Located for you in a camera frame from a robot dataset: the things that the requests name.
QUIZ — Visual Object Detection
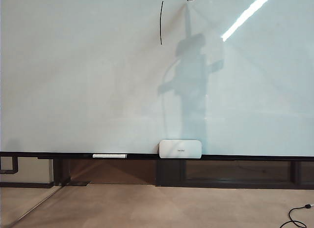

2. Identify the black glass partition frame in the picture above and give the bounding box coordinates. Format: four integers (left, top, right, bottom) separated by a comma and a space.
52, 158, 314, 189

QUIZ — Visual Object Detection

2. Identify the black floor cable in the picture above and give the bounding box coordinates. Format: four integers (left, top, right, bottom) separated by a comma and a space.
288, 203, 314, 228

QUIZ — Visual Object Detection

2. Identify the black square door handle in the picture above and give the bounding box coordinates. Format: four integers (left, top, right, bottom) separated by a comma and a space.
0, 156, 19, 174

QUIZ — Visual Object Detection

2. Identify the black whiteboard pen tray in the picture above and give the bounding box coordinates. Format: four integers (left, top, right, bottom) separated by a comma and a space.
38, 152, 235, 162

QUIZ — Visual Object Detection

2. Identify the white rectangular whiteboard eraser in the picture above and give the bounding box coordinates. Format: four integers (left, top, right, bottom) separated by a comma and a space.
158, 140, 203, 160

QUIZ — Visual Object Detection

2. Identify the large glass whiteboard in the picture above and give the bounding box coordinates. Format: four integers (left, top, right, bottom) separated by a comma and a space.
0, 0, 314, 157

